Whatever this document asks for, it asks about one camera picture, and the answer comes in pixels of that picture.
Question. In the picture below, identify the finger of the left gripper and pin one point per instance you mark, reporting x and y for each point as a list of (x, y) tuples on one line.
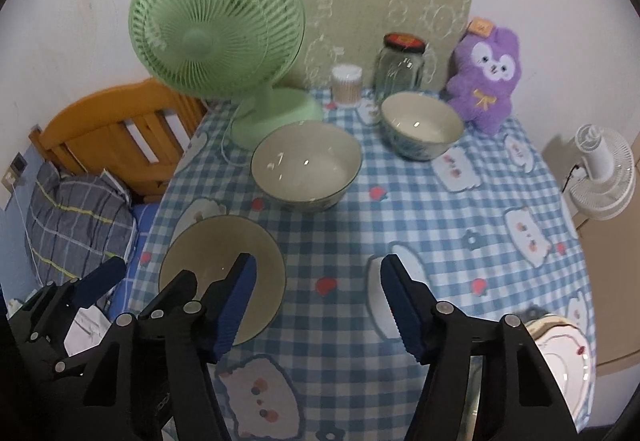
[(179, 291), (97, 280)]

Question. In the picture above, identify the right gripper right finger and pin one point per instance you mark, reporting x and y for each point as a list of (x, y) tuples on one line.
[(519, 397)]

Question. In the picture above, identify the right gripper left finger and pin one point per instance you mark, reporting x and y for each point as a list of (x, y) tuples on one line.
[(197, 336)]

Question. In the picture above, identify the ceramic bowl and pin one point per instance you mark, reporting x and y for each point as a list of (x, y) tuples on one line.
[(419, 127), (209, 248), (306, 166)]

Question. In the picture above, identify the white red-rimmed plate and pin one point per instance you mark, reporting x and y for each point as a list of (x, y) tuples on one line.
[(566, 351)]

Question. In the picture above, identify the yellow floral plate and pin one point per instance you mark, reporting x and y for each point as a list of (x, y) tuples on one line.
[(537, 323)]

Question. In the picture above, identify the blue plaid pillow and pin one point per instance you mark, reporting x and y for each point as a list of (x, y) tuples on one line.
[(76, 222)]

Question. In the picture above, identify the beige door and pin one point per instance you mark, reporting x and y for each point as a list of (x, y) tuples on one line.
[(611, 251)]

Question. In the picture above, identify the blue checkered cat tablecloth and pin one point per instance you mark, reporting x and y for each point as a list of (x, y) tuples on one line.
[(486, 228)]

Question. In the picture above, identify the white standing fan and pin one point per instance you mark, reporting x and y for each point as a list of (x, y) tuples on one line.
[(601, 184)]

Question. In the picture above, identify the green desk fan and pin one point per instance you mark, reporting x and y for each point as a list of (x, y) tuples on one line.
[(227, 50)]

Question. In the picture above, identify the glass jar red lid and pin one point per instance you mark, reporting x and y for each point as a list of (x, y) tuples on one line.
[(399, 66)]

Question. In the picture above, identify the green patterned mat board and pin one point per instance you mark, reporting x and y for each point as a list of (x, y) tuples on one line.
[(352, 31)]

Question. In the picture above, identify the purple plush bunny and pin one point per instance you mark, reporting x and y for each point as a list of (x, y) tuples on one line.
[(487, 68)]

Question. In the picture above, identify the wall power socket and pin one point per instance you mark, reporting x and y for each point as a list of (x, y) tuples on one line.
[(11, 178)]

